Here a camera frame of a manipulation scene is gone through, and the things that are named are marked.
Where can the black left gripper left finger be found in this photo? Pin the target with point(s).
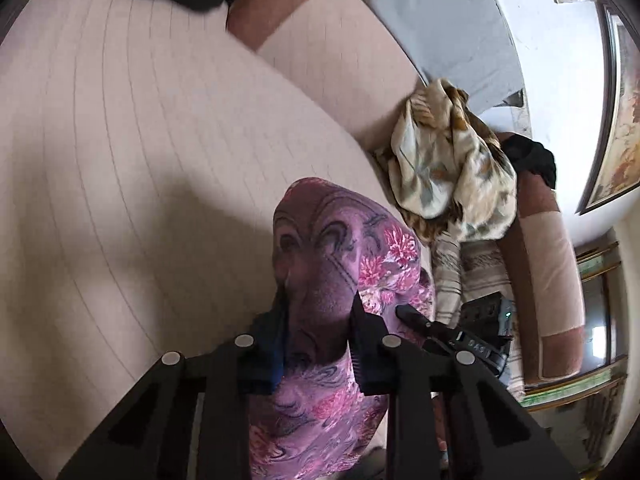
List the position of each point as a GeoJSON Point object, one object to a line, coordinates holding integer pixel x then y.
{"type": "Point", "coordinates": [187, 418]}

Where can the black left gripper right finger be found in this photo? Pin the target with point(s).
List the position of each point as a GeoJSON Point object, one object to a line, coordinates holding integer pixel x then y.
{"type": "Point", "coordinates": [448, 416]}

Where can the purple floral garment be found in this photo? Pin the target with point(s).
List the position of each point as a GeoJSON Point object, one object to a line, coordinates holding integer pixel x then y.
{"type": "Point", "coordinates": [331, 246]}

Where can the striped beige cushion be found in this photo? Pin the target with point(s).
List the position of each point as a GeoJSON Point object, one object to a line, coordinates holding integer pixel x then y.
{"type": "Point", "coordinates": [468, 271]}

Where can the beige floral crumpled cloth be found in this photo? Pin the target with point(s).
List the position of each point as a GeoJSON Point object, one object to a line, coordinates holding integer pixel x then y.
{"type": "Point", "coordinates": [446, 169]}

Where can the small black cloth on armrest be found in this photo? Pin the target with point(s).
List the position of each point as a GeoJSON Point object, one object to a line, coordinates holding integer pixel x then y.
{"type": "Point", "coordinates": [528, 155]}

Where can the pink quilted sofa bed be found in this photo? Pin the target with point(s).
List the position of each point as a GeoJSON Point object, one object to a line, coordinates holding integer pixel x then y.
{"type": "Point", "coordinates": [143, 150]}

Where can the grey pillow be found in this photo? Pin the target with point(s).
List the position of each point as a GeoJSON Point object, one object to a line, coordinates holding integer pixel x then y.
{"type": "Point", "coordinates": [467, 42]}

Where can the framed picture on wall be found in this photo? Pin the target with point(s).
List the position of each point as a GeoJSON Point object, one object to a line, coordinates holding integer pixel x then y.
{"type": "Point", "coordinates": [615, 168]}

